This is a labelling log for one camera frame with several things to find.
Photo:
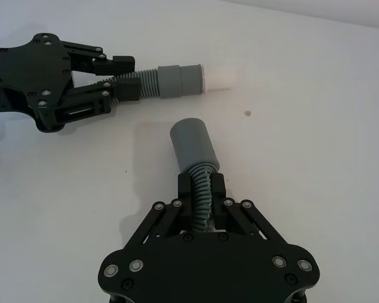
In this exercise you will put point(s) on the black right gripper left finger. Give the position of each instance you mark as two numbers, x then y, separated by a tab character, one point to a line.
185	202

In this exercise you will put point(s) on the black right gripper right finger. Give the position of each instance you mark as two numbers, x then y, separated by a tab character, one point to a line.
220	202

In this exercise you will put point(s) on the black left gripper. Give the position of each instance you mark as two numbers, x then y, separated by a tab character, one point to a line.
28	79

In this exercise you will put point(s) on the white plastic tube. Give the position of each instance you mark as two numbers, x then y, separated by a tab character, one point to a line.
221	79

